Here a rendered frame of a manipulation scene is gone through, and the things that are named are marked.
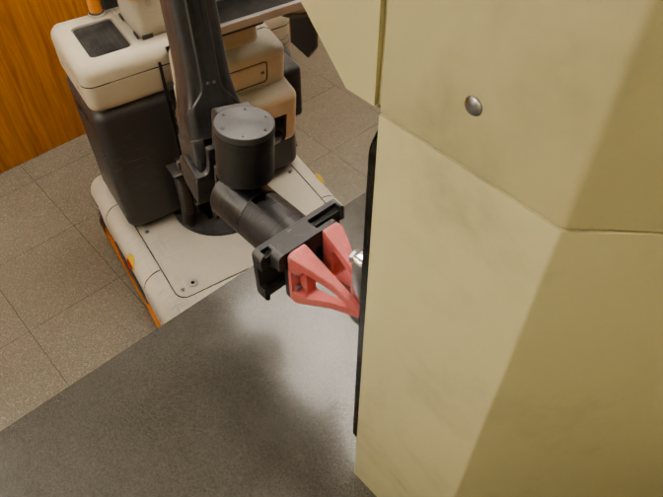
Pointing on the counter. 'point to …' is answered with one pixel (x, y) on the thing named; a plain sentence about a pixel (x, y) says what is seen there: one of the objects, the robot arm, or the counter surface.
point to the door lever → (356, 277)
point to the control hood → (353, 41)
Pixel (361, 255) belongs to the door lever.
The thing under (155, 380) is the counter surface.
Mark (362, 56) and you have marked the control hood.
